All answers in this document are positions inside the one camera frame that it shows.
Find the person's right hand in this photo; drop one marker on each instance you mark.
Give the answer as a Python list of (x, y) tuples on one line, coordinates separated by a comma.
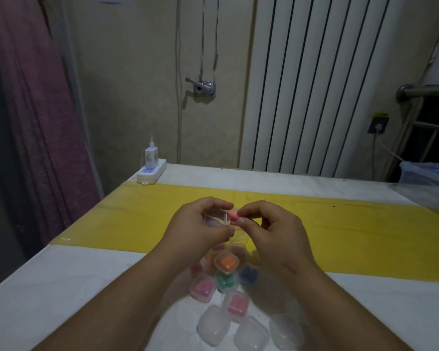
[(278, 241)]

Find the person's left hand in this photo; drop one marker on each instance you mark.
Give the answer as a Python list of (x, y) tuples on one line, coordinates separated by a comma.
[(190, 230)]

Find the person's left thumb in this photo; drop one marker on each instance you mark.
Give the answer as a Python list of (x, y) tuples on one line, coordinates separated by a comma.
[(221, 234)]

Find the person's right thumb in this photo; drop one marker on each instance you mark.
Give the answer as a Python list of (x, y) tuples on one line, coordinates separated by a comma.
[(246, 223)]

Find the pink foam earplug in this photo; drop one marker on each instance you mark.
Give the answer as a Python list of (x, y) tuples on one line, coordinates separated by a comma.
[(234, 217)]

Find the clear small plastic case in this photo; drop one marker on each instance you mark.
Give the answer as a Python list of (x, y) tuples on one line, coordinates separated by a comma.
[(216, 219)]

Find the person's right forearm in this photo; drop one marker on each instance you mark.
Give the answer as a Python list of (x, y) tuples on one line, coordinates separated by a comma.
[(333, 310)]

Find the person's left forearm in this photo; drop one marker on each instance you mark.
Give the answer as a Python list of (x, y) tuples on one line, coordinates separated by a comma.
[(131, 303)]

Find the case with orange earplugs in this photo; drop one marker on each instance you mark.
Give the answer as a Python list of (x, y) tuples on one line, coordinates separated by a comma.
[(227, 263)]

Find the case with red earplugs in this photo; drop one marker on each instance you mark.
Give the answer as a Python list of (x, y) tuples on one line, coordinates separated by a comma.
[(196, 269)]

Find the case with green earplugs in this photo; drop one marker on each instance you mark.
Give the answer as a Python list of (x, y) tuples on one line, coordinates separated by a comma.
[(227, 283)]

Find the case with blue earplugs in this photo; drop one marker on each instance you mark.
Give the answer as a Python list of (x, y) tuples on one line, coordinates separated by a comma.
[(249, 275)]

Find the case with pink earplugs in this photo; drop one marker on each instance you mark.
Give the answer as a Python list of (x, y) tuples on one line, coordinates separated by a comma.
[(237, 307), (202, 287)]

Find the empty clear plastic case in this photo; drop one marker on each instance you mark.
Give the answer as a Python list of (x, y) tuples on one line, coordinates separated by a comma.
[(213, 323), (285, 332), (251, 334)]

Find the white power strip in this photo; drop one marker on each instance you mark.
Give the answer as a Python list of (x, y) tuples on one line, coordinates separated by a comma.
[(152, 173)]

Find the yellow table runner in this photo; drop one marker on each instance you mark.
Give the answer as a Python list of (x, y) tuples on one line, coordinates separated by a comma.
[(351, 233)]

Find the white charger plug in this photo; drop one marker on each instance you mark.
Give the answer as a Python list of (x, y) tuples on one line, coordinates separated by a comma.
[(151, 154)]

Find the white panel radiator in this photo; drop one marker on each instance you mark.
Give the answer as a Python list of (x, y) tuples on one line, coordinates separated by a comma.
[(333, 84)]

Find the clear plastic bag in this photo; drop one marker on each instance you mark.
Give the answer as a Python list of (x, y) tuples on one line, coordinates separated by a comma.
[(428, 186)]

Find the metal rack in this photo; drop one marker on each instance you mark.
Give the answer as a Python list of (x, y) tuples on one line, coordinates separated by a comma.
[(430, 131)]

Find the purple hanging cloth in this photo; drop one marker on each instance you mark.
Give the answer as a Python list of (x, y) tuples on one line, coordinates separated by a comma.
[(40, 116)]

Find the metal wall valve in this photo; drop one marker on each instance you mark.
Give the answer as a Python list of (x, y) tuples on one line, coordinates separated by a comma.
[(205, 88)]

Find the white wall pipe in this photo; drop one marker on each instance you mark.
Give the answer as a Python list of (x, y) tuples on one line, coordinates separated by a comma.
[(178, 87)]

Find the wall socket with yellow label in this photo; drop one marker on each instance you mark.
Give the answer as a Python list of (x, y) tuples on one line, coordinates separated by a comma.
[(378, 123)]

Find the metal grab rail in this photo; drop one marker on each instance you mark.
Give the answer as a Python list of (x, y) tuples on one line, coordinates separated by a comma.
[(417, 90)]

